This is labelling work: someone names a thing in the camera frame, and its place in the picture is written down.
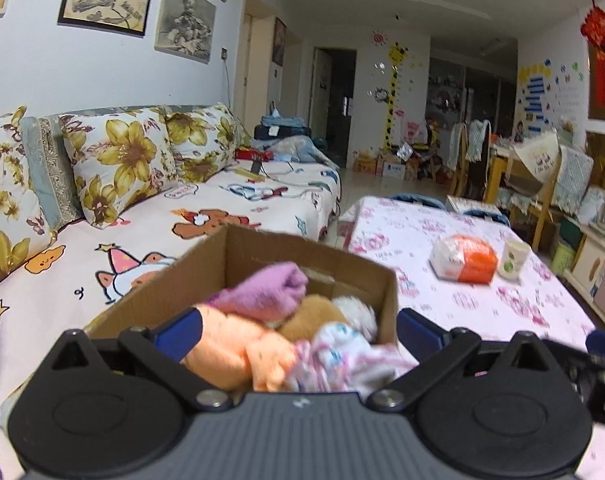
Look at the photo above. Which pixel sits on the giraffe height wall sticker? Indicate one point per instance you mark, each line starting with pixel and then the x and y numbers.
pixel 397 54

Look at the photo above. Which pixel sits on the unframed soldier sketch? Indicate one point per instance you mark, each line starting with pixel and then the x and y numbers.
pixel 185 28

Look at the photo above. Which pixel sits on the white pink patterned cloth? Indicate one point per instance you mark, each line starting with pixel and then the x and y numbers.
pixel 339 359

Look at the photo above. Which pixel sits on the floral cartoon sofa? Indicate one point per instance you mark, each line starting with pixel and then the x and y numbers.
pixel 86 269

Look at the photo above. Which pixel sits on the yellow floral cushion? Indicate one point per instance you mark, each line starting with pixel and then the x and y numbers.
pixel 202 141
pixel 24 231
pixel 118 160

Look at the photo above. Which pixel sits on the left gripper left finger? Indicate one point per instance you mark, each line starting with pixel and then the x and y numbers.
pixel 179 335

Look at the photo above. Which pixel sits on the cardboard box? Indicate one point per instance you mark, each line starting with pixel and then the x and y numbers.
pixel 234 263

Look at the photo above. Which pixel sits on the white fluffy ball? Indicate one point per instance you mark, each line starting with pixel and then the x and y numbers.
pixel 359 315

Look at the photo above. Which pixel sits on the orange white tissue pack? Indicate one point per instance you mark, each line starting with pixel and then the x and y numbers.
pixel 463 259

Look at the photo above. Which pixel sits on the white paper cup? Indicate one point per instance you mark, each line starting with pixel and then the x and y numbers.
pixel 515 254

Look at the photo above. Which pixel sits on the red chinese knot decoration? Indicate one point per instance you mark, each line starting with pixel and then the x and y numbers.
pixel 593 30

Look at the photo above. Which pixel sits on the orange plush toy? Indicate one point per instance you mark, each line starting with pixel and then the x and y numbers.
pixel 235 352

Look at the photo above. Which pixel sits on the brown teddy bear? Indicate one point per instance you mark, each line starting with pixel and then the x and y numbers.
pixel 312 314

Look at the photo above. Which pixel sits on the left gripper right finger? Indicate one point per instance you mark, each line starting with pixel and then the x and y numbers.
pixel 419 335

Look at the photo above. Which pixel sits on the pink fluffy cloth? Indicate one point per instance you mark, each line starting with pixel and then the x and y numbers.
pixel 269 295

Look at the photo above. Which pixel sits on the red box on sofa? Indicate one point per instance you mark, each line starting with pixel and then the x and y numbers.
pixel 253 155

